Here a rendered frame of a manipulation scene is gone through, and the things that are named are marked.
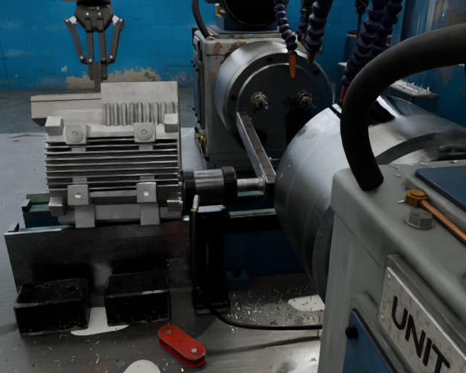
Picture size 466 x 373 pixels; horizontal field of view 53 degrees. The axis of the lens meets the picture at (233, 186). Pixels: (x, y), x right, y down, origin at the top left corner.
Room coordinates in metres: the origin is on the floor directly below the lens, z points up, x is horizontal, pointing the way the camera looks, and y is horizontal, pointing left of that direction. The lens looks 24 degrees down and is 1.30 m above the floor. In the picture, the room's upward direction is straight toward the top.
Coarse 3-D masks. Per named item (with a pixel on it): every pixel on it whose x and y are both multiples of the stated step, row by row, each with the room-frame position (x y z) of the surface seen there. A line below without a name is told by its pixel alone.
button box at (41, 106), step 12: (36, 96) 0.95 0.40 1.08; (48, 96) 0.95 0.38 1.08; (60, 96) 0.95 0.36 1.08; (72, 96) 0.96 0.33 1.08; (84, 96) 0.96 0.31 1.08; (96, 96) 0.96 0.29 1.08; (36, 108) 0.93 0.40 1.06; (48, 108) 0.94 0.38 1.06; (60, 108) 0.94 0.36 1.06; (72, 108) 0.94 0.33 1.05; (84, 108) 0.95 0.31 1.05; (96, 108) 0.95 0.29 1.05; (36, 120) 0.93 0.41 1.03
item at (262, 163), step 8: (240, 112) 0.87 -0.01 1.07; (240, 120) 0.83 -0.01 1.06; (248, 120) 0.83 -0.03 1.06; (240, 128) 0.83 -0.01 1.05; (248, 128) 0.80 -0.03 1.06; (240, 136) 0.83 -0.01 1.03; (248, 136) 0.77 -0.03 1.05; (256, 136) 0.77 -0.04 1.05; (248, 144) 0.76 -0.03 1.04; (256, 144) 0.74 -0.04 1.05; (248, 152) 0.76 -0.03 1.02; (256, 152) 0.71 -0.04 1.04; (264, 152) 0.71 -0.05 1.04; (256, 160) 0.69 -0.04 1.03; (264, 160) 0.69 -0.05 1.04; (256, 168) 0.69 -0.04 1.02; (264, 168) 0.66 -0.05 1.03; (272, 168) 0.66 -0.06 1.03; (264, 176) 0.64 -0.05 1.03; (272, 176) 0.64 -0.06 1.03; (264, 184) 0.63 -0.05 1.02; (272, 184) 0.63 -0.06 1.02; (264, 192) 0.64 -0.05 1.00; (272, 192) 0.63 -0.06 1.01
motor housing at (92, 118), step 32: (64, 128) 0.70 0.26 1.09; (96, 128) 0.70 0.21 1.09; (128, 128) 0.70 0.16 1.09; (160, 128) 0.70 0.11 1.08; (64, 160) 0.65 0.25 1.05; (96, 160) 0.66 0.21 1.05; (128, 160) 0.66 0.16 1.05; (160, 160) 0.66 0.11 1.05; (64, 192) 0.64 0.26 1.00; (96, 192) 0.63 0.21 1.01; (128, 192) 0.64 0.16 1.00; (160, 192) 0.66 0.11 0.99
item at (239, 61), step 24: (240, 48) 1.14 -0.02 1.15; (264, 48) 1.05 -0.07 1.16; (240, 72) 0.99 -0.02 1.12; (264, 72) 1.00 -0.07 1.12; (288, 72) 1.00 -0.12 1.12; (312, 72) 1.02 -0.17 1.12; (216, 96) 1.10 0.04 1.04; (240, 96) 0.99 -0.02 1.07; (264, 96) 0.97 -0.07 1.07; (288, 96) 1.01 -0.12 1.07; (312, 96) 1.01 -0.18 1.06; (264, 120) 1.00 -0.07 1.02; (288, 120) 1.01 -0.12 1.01; (240, 144) 0.99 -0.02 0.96; (264, 144) 1.00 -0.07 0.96
